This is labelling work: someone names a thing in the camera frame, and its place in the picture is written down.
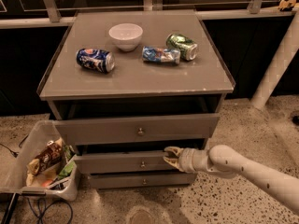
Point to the green snack packet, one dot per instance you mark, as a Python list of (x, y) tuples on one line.
[(69, 155)]

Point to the white ceramic bowl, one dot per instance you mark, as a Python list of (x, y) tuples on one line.
[(126, 36)]

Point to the grey drawer cabinet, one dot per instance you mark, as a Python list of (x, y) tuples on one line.
[(135, 88)]

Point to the metal railing frame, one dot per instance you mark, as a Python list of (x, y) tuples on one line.
[(38, 13)]

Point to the grey drawer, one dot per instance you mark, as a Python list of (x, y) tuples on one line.
[(105, 163), (141, 179), (136, 129)]

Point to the white diagonal pole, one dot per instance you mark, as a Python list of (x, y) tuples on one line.
[(287, 49)]

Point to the yellow object on ledge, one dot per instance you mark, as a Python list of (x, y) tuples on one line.
[(286, 5)]

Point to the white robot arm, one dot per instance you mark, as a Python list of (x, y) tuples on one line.
[(223, 161)]

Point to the green soda can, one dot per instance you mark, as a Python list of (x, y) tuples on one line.
[(188, 48)]

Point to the blue soda can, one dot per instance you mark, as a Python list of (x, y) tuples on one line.
[(96, 59)]

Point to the brown snack bag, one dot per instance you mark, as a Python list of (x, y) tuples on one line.
[(48, 157)]

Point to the grey top drawer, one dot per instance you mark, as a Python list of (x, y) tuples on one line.
[(136, 129)]

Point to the crushed light blue can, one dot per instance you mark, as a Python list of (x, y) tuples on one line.
[(158, 55)]

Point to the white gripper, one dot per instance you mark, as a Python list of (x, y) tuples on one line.
[(187, 160)]

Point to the grey bottom drawer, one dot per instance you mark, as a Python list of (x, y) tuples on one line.
[(141, 179)]

